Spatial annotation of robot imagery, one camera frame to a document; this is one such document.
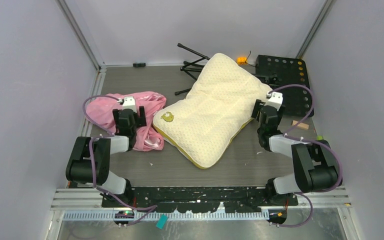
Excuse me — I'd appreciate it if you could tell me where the wooden block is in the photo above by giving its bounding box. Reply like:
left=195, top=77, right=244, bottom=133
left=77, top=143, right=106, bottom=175
left=291, top=120, right=310, bottom=130

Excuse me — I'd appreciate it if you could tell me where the orange yellow small device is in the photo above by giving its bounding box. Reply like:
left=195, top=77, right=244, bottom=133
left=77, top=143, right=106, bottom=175
left=236, top=57, right=248, bottom=65

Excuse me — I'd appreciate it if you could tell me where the black perforated music stand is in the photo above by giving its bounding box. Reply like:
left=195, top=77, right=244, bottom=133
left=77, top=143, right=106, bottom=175
left=177, top=43, right=314, bottom=118

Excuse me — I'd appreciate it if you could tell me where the teal tape piece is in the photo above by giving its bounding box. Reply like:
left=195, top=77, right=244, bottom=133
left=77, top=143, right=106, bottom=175
left=155, top=214, right=169, bottom=230

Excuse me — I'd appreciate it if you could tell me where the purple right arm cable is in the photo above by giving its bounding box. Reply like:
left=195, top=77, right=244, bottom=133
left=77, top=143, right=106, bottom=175
left=269, top=83, right=344, bottom=228

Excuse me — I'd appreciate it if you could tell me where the pink pillowcase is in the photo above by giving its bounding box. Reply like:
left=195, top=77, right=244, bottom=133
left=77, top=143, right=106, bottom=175
left=83, top=91, right=167, bottom=152

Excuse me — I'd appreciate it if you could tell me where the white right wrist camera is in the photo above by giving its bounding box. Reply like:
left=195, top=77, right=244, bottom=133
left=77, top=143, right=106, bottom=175
left=265, top=91, right=283, bottom=111

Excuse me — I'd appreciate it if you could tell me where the cream textured pillow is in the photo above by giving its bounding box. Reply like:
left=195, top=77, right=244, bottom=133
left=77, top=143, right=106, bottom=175
left=152, top=53, right=272, bottom=169

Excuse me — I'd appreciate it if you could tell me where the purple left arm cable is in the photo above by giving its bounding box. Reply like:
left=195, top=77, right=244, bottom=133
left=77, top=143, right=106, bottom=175
left=81, top=95, right=158, bottom=227

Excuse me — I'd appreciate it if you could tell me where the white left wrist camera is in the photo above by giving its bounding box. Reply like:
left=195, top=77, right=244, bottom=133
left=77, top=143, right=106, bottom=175
left=117, top=96, right=137, bottom=113

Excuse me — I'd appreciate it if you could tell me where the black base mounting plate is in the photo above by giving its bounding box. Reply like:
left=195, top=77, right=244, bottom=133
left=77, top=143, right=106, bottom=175
left=101, top=186, right=298, bottom=214

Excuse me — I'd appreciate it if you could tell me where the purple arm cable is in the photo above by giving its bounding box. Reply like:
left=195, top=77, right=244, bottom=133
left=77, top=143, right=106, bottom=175
left=269, top=83, right=344, bottom=228
left=81, top=95, right=158, bottom=227

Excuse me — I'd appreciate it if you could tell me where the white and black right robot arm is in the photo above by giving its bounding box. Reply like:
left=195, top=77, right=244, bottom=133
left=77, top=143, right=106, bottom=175
left=251, top=99, right=343, bottom=205

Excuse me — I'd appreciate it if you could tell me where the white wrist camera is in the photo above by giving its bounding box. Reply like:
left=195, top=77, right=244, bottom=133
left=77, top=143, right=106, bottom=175
left=117, top=96, right=137, bottom=113
left=265, top=91, right=283, bottom=111

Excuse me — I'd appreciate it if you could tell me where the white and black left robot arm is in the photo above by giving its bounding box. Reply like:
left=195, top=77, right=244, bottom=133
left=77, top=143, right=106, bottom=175
left=65, top=106, right=147, bottom=207

